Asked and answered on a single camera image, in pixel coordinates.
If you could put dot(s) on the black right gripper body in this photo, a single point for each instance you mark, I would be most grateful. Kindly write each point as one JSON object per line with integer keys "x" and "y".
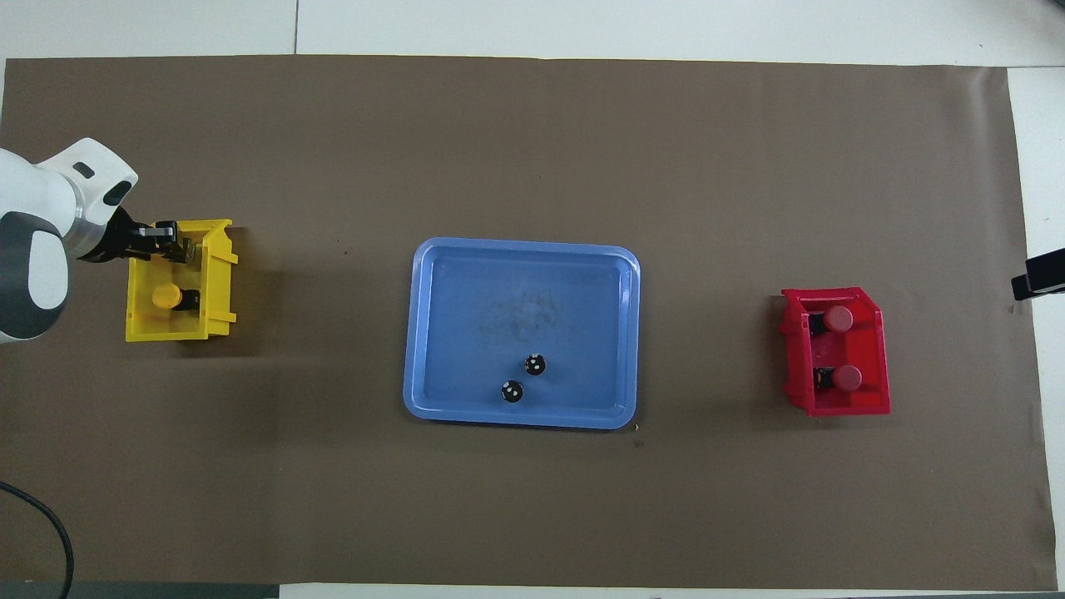
{"x": 1044, "y": 279}

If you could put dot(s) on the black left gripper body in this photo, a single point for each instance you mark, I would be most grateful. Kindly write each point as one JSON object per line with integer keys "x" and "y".
{"x": 125, "y": 241}

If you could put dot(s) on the red push button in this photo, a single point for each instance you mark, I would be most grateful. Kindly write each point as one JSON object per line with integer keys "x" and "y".
{"x": 838, "y": 319}
{"x": 847, "y": 378}

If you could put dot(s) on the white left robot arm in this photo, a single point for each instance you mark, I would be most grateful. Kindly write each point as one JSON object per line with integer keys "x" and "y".
{"x": 42, "y": 266}

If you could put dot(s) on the yellow plastic bin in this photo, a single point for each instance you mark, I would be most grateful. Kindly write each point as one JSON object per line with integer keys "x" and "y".
{"x": 166, "y": 329}

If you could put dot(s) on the red plastic bin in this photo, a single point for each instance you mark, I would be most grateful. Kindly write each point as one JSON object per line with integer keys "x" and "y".
{"x": 865, "y": 349}

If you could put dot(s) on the brown paper mat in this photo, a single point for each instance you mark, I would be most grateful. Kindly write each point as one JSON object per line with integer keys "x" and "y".
{"x": 333, "y": 499}

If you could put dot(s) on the blue plastic tray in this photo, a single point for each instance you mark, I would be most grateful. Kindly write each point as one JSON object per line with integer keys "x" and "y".
{"x": 516, "y": 299}

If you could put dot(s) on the black cylindrical capacitor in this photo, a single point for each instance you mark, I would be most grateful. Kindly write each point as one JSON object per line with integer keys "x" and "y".
{"x": 535, "y": 363}
{"x": 512, "y": 391}

